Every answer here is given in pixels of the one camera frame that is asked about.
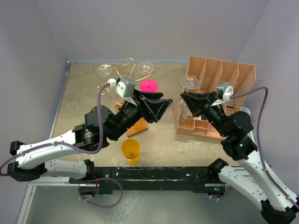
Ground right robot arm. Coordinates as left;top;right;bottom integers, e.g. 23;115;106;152
180;91;299;224

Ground yellow plastic goblet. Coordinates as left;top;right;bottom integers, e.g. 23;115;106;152
121;139;141;165

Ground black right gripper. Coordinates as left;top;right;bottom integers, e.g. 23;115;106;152
181;91;230;137

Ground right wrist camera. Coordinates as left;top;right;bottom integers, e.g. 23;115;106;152
212;82;234;106

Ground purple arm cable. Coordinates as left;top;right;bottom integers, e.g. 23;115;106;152
0;80;124;207
209;86;299;210

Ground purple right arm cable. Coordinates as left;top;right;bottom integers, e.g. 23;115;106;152
209;86;299;210

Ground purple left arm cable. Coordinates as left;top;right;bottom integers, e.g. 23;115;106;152
0;80;124;207

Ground wooden rack base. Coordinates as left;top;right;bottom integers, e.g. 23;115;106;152
126;118;148;137

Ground clear wine glass front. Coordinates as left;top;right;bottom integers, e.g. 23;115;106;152
172;76;201;121

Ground peach plastic file organizer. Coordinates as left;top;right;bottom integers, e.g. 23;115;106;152
176;56;256;140

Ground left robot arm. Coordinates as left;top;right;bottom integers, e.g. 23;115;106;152
7;90;173;183

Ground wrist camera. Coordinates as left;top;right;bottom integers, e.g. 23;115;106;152
212;82;234;106
107;77;137;105

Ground clear wine glass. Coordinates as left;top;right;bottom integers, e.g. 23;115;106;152
172;76;201;121
97;64;113;77
138;62;154;74

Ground gold wire glass rack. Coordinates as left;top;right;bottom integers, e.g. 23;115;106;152
97;57;152;105

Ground magenta plastic goblet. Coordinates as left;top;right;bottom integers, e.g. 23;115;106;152
139;79;158;92

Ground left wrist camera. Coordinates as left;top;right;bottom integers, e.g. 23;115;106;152
107;77;137;105

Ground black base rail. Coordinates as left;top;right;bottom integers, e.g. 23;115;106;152
69;166;235;194

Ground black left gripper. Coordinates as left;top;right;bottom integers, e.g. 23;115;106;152
107;88;171;141

